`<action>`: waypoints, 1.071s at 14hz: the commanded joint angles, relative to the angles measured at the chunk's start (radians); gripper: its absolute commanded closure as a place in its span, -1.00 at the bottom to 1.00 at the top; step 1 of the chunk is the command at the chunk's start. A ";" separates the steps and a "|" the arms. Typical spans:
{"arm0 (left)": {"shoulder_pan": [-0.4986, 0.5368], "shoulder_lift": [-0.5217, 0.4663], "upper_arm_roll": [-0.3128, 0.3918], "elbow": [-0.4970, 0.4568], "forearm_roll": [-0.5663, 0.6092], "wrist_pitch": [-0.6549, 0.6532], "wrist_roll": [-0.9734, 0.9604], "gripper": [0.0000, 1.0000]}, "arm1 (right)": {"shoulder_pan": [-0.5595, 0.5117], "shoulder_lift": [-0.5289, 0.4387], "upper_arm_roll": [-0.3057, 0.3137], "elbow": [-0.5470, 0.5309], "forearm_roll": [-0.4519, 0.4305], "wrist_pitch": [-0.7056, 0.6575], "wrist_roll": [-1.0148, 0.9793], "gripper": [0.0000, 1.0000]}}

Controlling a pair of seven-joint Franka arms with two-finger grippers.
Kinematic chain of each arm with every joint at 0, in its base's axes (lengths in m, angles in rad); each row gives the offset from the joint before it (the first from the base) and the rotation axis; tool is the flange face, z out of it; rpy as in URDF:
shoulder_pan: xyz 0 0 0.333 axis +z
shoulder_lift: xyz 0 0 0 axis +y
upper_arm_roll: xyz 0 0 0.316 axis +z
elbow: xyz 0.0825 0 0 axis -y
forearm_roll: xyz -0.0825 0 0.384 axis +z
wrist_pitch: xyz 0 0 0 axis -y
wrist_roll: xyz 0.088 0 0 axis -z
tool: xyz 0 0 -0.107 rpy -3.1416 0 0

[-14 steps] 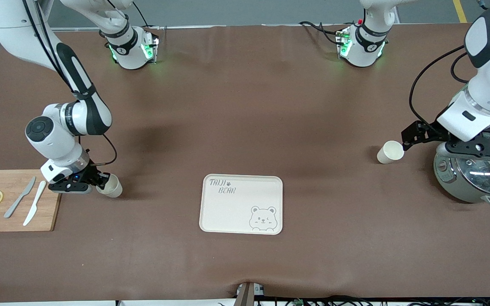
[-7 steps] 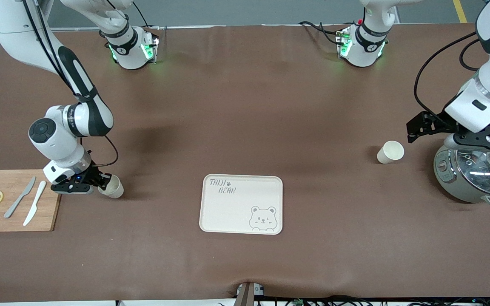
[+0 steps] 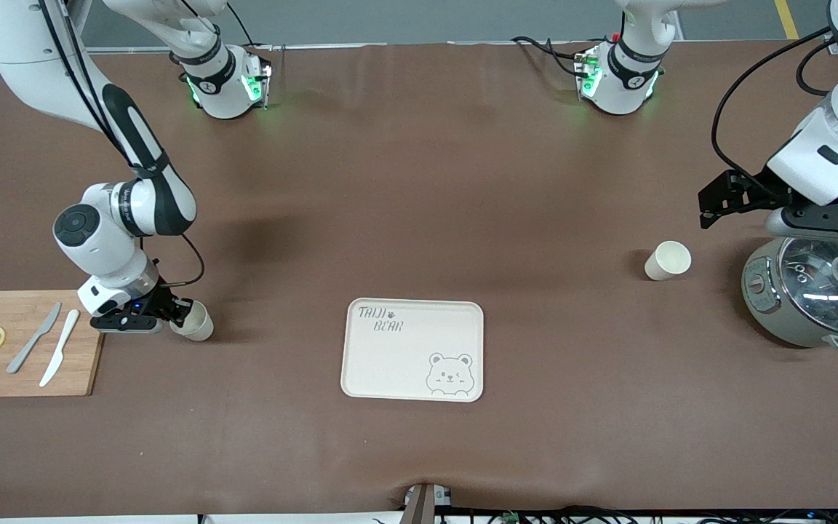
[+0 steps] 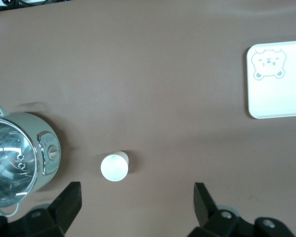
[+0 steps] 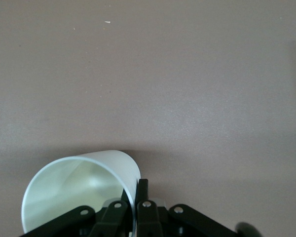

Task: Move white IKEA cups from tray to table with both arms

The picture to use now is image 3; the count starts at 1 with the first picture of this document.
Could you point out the glass pot lid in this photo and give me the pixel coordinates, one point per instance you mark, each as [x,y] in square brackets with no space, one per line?
[812,291]

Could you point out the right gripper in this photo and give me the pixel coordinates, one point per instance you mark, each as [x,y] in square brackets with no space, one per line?
[160,301]

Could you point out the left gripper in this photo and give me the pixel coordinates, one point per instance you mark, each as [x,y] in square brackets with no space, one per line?
[752,191]

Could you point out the grey-green electric pot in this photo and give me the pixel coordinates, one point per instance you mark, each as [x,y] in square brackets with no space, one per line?
[775,320]

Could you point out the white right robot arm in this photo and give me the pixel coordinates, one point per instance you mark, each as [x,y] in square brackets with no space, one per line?
[26,65]

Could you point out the grey mount post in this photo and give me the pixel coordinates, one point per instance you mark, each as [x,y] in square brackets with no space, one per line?
[419,506]

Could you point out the cream bear print tray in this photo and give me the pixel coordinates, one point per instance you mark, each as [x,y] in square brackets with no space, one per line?
[404,364]

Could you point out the white plastic knife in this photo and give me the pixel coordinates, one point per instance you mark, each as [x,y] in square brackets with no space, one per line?
[61,351]

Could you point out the brown table cover mat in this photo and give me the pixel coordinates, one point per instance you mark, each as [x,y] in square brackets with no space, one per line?
[419,182]

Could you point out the bamboo cutting board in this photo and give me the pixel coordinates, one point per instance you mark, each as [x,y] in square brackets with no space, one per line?
[26,378]

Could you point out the grey plastic knife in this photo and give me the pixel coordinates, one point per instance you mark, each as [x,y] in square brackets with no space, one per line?
[19,359]

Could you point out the white plastic cup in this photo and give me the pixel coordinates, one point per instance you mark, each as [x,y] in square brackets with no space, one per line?
[670,258]
[201,327]

